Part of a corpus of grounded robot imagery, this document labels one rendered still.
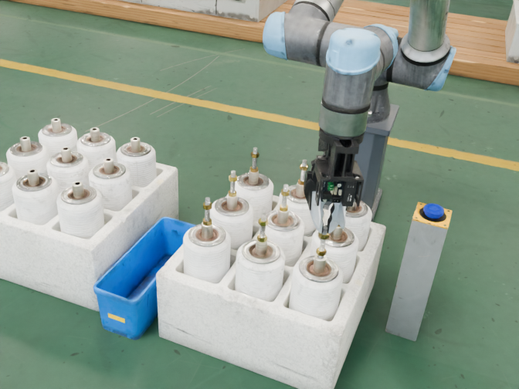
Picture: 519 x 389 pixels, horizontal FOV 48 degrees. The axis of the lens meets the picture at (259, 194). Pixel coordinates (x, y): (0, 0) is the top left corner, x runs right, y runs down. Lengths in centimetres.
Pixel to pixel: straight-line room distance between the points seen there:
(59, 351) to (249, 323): 42
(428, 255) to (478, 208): 70
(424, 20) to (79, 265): 94
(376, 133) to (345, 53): 73
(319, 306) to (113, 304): 44
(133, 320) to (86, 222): 23
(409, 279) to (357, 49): 58
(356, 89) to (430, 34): 58
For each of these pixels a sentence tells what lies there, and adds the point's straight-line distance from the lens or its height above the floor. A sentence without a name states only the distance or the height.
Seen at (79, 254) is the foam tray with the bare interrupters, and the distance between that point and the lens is 130.
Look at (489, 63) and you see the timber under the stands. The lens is 298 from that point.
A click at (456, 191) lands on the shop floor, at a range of 197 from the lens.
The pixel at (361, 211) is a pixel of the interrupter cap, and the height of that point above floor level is 25.
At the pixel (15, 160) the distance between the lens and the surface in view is 151.
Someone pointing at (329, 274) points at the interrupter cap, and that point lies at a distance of 110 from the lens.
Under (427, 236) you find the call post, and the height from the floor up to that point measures 28.
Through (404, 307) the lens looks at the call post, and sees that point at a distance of 132.
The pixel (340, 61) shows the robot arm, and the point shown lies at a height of 67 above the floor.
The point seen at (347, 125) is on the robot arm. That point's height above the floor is 58.
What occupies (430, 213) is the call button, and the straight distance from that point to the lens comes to 119.
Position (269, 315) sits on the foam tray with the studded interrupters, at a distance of 112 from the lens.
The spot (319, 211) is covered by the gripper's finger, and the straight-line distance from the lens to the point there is 99.
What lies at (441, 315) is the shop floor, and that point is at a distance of 147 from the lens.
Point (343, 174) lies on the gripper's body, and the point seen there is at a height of 50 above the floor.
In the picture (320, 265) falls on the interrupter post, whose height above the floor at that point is 27.
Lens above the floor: 95
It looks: 32 degrees down
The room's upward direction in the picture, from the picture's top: 4 degrees clockwise
